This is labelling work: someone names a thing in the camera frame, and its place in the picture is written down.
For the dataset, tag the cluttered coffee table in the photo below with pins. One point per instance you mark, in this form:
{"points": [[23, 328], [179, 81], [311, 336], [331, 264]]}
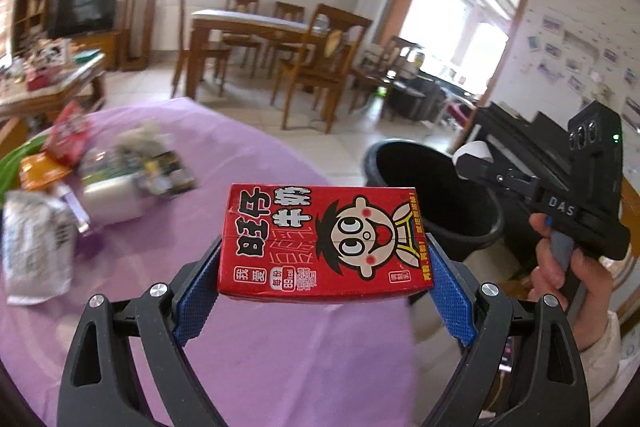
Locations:
{"points": [[45, 92]]}

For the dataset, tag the purple tablecloth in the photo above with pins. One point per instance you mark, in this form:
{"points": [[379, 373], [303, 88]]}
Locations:
{"points": [[280, 357]]}

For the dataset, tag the wooden chair with oval back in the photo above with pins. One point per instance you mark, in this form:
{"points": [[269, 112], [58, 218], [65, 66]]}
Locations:
{"points": [[380, 72], [310, 74]]}

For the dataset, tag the person's right hand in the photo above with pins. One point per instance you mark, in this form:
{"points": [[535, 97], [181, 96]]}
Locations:
{"points": [[595, 287]]}

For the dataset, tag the group of wall photos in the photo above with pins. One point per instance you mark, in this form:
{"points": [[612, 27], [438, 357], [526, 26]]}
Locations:
{"points": [[570, 52]]}

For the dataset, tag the wooden dining chair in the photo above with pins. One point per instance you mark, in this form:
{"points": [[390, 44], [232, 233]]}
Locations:
{"points": [[241, 4], [200, 54], [289, 12]]}

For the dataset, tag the green plastic basin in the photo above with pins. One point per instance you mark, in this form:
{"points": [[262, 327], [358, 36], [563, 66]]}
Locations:
{"points": [[12, 167]]}

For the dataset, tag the black armchair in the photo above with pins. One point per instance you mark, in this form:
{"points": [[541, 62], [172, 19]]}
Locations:
{"points": [[417, 99]]}

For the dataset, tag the white standing air conditioner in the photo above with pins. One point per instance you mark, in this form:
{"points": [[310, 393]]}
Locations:
{"points": [[372, 7]]}

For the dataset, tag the black flat television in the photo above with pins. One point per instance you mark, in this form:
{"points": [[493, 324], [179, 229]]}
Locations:
{"points": [[85, 7]]}

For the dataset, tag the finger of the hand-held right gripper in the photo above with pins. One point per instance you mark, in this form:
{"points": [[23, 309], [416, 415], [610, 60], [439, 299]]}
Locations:
{"points": [[495, 174]]}

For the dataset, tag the orange snack packet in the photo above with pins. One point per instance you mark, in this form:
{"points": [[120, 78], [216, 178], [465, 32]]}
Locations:
{"points": [[42, 172]]}

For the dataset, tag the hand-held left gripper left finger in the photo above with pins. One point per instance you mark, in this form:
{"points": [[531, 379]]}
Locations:
{"points": [[197, 302]]}

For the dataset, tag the silver foil bag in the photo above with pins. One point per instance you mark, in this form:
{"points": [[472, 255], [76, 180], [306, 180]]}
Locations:
{"points": [[35, 247]]}

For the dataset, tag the red snack packet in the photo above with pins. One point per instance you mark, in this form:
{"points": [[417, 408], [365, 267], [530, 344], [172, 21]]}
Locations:
{"points": [[67, 134]]}

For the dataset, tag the wooden dining table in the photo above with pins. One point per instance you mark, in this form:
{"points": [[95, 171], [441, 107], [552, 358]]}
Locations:
{"points": [[240, 19]]}

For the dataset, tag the black trash bin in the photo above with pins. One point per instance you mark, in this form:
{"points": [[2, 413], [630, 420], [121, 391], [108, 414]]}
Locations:
{"points": [[415, 172]]}

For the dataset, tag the red milk carton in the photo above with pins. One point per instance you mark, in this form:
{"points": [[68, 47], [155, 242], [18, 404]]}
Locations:
{"points": [[300, 247]]}

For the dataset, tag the wooden television cabinet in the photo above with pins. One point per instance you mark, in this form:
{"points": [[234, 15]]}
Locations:
{"points": [[97, 49]]}

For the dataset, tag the dark snack packet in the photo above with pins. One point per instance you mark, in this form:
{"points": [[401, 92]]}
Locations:
{"points": [[167, 174]]}

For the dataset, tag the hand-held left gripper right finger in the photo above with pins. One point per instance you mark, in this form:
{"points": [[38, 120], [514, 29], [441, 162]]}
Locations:
{"points": [[450, 302]]}

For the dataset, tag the person's right forearm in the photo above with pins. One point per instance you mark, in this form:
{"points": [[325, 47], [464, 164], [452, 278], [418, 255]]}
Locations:
{"points": [[605, 357]]}

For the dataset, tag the tall wooden stand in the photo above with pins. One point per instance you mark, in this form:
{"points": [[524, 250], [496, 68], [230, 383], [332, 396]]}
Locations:
{"points": [[137, 27]]}

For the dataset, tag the white plastic container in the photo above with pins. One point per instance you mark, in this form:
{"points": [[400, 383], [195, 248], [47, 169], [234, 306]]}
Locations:
{"points": [[112, 199]]}

